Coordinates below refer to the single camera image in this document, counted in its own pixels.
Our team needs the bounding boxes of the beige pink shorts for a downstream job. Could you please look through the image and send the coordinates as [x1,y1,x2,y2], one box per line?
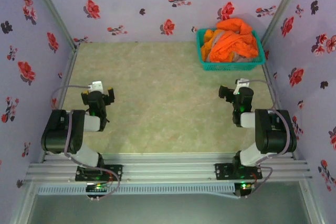
[203,31,257,65]

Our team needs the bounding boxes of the bright red-orange shorts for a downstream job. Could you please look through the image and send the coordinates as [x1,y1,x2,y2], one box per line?
[202,18,259,63]

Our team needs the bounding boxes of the light orange shorts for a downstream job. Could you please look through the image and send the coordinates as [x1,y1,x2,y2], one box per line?
[201,29,216,57]

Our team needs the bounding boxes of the teal plastic basket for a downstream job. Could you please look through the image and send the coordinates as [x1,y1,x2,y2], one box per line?
[196,28,266,72]

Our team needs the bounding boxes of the controller board with green light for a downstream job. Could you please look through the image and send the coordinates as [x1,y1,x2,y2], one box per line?
[86,182,111,200]
[234,181,257,199]

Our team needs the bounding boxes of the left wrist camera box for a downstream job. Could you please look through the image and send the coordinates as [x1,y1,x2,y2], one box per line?
[87,80,104,92]

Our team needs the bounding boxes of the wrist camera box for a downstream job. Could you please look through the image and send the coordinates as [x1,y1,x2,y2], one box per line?
[234,78,250,95]
[87,80,104,92]

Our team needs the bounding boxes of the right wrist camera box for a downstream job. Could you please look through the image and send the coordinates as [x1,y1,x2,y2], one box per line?
[234,78,250,95]

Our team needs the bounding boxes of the aluminium table side rail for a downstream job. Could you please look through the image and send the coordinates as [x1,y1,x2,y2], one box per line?
[39,45,79,163]
[261,64,296,159]

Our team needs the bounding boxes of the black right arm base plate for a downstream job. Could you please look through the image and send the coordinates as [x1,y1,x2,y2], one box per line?
[214,163,263,180]

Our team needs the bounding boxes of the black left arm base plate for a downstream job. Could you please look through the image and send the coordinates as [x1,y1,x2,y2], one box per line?
[75,164,123,182]

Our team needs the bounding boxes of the aluminium mounting rail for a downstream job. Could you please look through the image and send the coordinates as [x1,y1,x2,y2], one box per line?
[25,152,313,183]

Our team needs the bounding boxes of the aluminium frame post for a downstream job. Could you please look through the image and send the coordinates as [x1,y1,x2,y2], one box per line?
[261,0,307,44]
[27,0,79,50]

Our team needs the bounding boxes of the white slotted cable duct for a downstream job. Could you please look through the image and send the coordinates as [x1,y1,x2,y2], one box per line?
[35,183,236,196]

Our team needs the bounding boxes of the aluminium lower frame bar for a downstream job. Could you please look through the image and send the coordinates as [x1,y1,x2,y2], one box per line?
[298,179,328,224]
[7,180,37,224]

